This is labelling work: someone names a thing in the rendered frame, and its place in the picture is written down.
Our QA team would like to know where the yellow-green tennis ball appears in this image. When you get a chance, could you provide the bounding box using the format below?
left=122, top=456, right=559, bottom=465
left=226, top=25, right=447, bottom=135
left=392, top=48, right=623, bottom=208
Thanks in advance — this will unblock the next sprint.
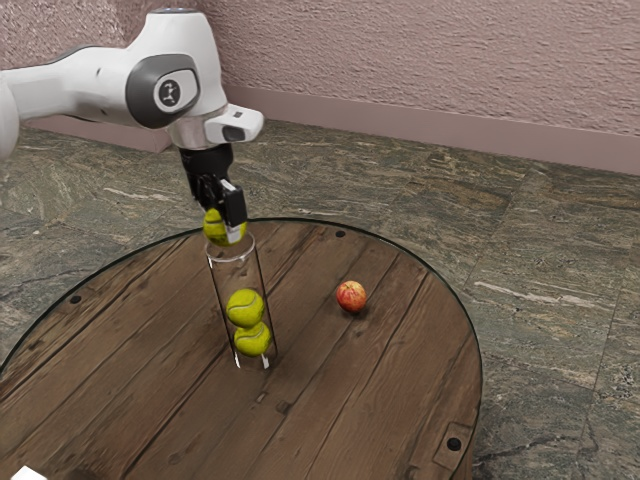
left=202, top=207, right=249, bottom=248
left=225, top=288, right=267, bottom=329
left=232, top=322, right=273, bottom=358

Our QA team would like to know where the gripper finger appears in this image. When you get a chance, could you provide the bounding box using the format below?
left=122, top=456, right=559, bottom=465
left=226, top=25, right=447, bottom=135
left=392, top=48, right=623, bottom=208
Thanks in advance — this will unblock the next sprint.
left=218, top=179, right=248, bottom=246
left=195, top=174, right=222, bottom=212

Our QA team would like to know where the clear plastic tube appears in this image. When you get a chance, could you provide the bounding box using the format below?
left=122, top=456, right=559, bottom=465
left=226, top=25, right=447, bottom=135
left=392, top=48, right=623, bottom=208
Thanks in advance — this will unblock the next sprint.
left=204, top=230, right=279, bottom=373

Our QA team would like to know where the red yellow apple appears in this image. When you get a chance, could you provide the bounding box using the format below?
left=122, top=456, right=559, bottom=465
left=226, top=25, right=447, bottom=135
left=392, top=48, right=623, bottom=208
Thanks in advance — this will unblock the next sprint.
left=335, top=279, right=368, bottom=315

